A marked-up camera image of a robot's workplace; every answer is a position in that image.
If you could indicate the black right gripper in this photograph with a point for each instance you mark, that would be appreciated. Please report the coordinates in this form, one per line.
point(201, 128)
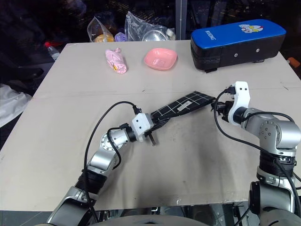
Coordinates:
point(224, 110)

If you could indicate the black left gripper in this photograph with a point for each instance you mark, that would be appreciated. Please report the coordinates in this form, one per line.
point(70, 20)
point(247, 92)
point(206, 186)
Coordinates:
point(152, 135)

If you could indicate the black grid pencil pouch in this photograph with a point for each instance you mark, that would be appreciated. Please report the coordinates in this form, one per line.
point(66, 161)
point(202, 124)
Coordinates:
point(188, 101)

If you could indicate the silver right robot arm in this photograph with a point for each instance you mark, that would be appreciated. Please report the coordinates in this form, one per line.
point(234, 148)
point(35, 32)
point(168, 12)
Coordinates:
point(270, 131)

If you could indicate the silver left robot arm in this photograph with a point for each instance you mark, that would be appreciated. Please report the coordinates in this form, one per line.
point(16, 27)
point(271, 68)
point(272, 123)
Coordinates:
point(101, 160)

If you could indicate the clear bag with orange items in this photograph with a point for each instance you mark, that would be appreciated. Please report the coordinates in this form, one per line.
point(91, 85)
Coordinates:
point(100, 31)

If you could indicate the pink plastic bowl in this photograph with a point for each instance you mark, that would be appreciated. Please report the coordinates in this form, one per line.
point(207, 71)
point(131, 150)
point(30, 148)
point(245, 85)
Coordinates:
point(160, 59)

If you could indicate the blue black padded box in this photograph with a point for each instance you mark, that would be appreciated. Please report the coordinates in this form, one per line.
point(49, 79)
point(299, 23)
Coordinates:
point(235, 35)

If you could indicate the pink folded umbrella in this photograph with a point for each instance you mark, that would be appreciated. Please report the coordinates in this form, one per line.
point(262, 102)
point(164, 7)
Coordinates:
point(115, 61)

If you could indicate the small white bottle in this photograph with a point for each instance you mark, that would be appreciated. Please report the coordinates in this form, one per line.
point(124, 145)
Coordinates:
point(170, 34)

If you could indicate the shiny metal bowl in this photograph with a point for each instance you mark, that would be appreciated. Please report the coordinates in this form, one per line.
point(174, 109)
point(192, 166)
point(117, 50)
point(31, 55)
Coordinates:
point(154, 36)

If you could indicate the orange black object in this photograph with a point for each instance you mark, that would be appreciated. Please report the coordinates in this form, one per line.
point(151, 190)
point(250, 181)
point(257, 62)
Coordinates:
point(295, 63)

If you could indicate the small purple object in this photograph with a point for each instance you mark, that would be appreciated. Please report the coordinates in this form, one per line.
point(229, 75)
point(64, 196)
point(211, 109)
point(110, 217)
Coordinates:
point(120, 37)

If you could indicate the clear crumpled plastic bag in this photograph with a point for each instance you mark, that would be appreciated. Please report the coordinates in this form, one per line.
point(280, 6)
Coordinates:
point(134, 25)

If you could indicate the red-capped water bottle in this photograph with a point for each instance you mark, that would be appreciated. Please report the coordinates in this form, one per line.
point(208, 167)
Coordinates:
point(53, 51)

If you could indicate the black chair armrest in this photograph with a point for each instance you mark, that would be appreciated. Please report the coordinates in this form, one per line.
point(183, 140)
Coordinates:
point(30, 73)

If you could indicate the white cloth bundle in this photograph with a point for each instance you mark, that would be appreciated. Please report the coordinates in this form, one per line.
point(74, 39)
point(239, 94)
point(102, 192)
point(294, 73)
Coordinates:
point(11, 106)

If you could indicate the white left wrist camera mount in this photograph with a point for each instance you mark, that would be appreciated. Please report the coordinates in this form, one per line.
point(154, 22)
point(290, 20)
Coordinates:
point(140, 123)

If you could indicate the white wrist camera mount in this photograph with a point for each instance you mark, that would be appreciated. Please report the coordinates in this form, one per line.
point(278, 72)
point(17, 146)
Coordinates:
point(140, 123)
point(242, 96)

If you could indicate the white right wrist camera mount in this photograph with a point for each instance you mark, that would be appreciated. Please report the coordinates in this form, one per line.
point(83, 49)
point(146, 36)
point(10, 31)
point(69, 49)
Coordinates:
point(242, 96)

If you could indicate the grey vertical post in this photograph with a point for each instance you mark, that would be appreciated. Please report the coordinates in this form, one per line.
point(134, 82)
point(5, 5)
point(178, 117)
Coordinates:
point(181, 20)

